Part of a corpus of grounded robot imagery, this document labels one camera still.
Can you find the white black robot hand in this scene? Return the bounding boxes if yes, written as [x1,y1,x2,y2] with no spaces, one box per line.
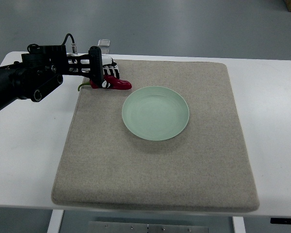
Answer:
[67,54,121,89]

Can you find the clear plastic box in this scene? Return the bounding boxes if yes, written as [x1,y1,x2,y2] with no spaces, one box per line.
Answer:
[97,39,111,48]

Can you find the white table leg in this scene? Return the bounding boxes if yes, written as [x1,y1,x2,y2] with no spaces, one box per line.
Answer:
[47,210,64,233]
[232,216,246,233]

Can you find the white right table leg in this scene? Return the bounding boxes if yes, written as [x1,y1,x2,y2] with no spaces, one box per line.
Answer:
[232,216,246,233]

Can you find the white left table leg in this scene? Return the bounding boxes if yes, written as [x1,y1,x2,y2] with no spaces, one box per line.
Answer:
[47,210,64,233]

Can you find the beige felt mat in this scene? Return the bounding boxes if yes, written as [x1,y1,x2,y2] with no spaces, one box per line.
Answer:
[51,59,259,213]

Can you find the black table control panel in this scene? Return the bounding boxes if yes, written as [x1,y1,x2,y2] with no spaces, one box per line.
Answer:
[270,218,291,225]

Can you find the light green plate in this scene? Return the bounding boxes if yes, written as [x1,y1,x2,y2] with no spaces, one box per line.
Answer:
[122,86,190,141]

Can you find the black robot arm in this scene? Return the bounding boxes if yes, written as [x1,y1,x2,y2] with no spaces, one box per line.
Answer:
[0,43,104,111]

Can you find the red chili pepper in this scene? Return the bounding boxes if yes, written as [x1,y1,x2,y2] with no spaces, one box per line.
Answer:
[78,75,132,91]

